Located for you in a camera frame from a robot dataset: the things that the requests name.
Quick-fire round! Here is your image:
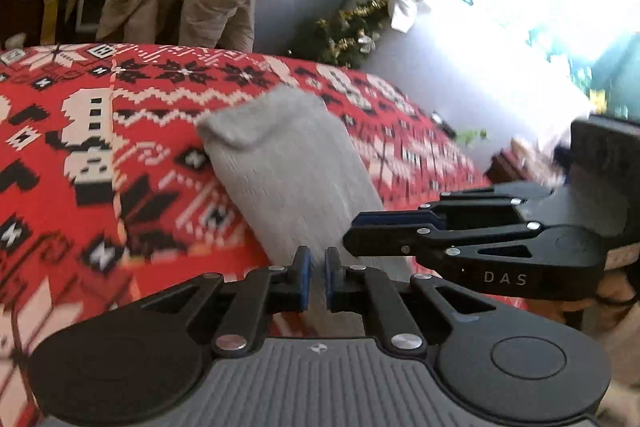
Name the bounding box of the wooden nightstand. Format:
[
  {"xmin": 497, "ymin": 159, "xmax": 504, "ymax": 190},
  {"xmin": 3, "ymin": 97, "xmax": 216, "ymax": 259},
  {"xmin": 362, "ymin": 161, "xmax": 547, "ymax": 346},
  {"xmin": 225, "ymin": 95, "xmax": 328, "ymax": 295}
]
[{"xmin": 487, "ymin": 147, "xmax": 566, "ymax": 198}]

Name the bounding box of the white ribbon bow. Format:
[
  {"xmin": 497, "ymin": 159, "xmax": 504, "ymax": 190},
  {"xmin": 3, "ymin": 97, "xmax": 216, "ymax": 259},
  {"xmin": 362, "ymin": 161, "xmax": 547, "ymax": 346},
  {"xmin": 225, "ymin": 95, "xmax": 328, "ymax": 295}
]
[{"xmin": 389, "ymin": 0, "xmax": 432, "ymax": 34}]

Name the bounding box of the grey polo shirt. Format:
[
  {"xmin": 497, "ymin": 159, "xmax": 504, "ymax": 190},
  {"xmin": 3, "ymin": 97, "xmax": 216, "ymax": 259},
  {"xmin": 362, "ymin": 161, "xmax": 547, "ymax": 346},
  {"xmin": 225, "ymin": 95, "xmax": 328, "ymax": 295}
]
[{"xmin": 195, "ymin": 84, "xmax": 418, "ymax": 338}]

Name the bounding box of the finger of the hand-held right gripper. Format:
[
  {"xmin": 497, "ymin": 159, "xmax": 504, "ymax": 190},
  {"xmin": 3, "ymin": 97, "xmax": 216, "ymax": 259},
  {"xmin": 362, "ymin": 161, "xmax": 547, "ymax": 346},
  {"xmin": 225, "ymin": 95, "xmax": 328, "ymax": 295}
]
[
  {"xmin": 351, "ymin": 187, "xmax": 553, "ymax": 230},
  {"xmin": 343, "ymin": 221, "xmax": 546, "ymax": 278}
]

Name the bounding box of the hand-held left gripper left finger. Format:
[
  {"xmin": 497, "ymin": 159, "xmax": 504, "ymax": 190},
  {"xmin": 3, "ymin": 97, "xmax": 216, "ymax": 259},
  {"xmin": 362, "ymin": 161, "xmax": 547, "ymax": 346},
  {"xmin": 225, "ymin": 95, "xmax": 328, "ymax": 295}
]
[{"xmin": 142, "ymin": 246, "xmax": 313, "ymax": 358}]

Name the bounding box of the red patterned blanket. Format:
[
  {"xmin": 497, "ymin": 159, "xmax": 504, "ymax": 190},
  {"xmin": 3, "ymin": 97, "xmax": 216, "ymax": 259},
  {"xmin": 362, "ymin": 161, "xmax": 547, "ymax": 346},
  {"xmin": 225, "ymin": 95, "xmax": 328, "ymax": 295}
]
[{"xmin": 0, "ymin": 43, "xmax": 531, "ymax": 427}]

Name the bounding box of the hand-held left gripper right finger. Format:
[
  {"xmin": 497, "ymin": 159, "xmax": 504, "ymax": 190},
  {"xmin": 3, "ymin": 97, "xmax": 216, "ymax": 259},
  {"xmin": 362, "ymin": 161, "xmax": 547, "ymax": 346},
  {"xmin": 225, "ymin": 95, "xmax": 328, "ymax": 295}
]
[{"xmin": 324, "ymin": 247, "xmax": 501, "ymax": 363}]

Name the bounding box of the decorated christmas tree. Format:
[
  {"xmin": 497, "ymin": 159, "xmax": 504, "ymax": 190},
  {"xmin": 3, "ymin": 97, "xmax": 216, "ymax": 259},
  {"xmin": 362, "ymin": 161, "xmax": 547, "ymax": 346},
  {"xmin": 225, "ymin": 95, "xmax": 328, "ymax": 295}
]
[{"xmin": 295, "ymin": 0, "xmax": 401, "ymax": 68}]

